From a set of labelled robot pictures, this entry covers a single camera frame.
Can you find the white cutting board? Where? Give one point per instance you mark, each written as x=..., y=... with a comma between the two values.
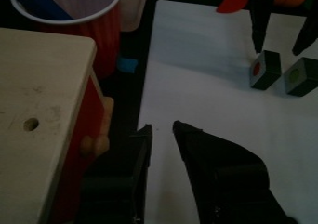
x=198, y=88

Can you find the red cup white rim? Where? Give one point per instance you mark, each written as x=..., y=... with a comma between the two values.
x=99, y=32

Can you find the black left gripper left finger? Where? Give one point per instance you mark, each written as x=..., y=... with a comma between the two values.
x=119, y=184

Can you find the sushi piece green centre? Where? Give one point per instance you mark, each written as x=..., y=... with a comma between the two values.
x=298, y=76

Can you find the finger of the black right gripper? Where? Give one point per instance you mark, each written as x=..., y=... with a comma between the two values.
x=260, y=20
x=305, y=32

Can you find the toy knife red blade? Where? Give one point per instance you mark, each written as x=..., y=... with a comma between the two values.
x=233, y=0

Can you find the blue tape piece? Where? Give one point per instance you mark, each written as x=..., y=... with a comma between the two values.
x=127, y=65

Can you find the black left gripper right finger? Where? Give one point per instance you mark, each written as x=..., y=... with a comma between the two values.
x=224, y=178

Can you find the blue toy utensil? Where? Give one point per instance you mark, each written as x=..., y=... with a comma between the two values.
x=39, y=1

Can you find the sushi piece red centre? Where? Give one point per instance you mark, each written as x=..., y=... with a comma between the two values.
x=264, y=70

